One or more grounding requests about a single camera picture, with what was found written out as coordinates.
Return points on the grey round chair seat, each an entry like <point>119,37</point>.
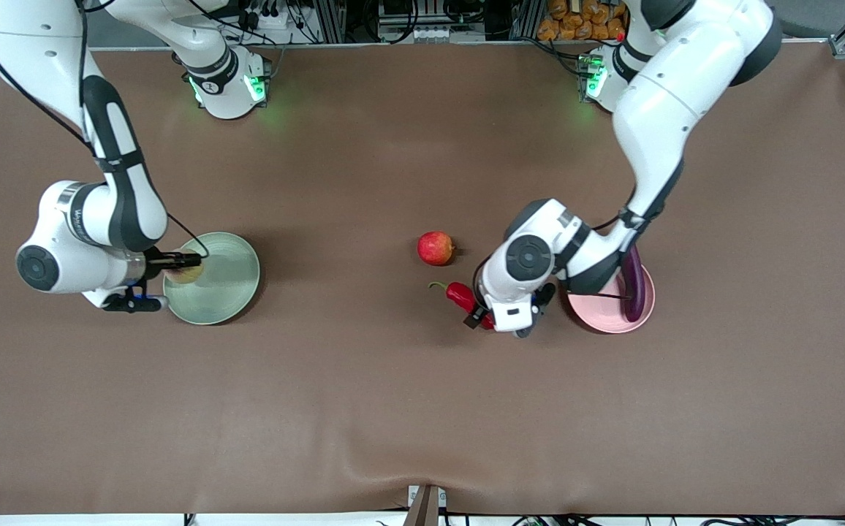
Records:
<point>817,25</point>

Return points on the white power strip with plugs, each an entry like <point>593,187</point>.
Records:
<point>269,16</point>

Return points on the long purple eggplant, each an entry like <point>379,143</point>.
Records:
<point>634,292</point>

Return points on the red apple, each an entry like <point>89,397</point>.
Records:
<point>435,248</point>

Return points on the brown table cloth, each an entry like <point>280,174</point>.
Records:
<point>422,402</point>

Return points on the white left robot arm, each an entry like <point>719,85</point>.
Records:
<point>656,124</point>

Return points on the red chili pepper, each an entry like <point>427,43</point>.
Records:
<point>459,294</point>

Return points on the yellow-pink peach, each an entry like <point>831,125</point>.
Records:
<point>185,276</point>

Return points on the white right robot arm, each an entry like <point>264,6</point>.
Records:
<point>64,241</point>

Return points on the light green round plate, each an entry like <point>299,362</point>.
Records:
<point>225,285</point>

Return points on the pink round plate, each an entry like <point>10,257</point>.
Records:
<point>612,319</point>

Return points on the bag of orange fruits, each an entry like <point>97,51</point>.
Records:
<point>576,20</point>

